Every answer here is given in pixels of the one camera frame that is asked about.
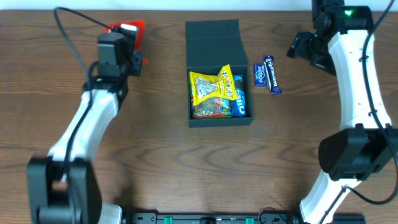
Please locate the purple Dairy Milk bar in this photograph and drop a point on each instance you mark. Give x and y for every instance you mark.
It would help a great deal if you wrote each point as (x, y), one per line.
(271, 77)

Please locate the yellow snack bag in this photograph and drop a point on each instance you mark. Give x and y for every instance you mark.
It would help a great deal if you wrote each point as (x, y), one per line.
(205, 87)

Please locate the green Haribo sour worms bag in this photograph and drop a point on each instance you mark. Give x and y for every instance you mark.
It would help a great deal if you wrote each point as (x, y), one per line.
(212, 108)

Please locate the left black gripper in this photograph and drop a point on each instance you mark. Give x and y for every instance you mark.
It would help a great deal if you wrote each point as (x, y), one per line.
(135, 61)

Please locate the red Haribo candy bag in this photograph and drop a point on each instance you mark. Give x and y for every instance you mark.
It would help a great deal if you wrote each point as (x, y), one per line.
(140, 28)

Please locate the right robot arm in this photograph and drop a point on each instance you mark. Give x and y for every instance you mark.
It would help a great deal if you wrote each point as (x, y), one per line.
(342, 44)

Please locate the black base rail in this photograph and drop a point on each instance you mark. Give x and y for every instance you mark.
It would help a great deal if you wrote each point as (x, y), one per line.
(266, 218)

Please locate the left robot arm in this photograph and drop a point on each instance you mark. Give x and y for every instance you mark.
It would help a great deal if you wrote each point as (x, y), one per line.
(62, 186)

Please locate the blue Oreo cookie pack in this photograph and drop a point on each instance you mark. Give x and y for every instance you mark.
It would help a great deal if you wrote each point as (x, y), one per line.
(238, 106)

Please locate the blue Eclipse mint box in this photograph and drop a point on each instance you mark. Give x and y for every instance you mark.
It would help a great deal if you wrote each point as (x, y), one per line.
(260, 79)

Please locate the dark green open box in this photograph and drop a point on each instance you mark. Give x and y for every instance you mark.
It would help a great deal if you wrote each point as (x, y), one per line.
(210, 45)

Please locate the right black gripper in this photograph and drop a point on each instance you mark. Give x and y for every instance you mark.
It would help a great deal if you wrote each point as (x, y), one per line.
(298, 45)

